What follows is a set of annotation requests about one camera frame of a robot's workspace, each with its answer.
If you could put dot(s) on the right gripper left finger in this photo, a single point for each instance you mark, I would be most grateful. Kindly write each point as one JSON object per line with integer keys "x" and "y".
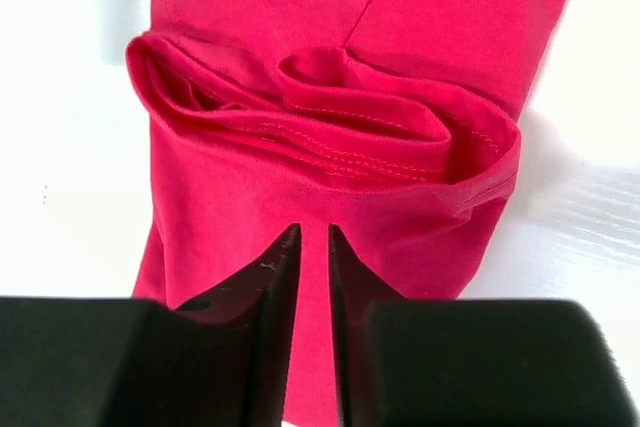
{"x": 220, "y": 359}

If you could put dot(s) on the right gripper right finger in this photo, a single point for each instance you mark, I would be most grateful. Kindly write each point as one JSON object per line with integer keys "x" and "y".
{"x": 402, "y": 362}

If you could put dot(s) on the pink t-shirt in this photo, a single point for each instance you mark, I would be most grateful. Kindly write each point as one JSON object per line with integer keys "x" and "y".
{"x": 395, "y": 120}

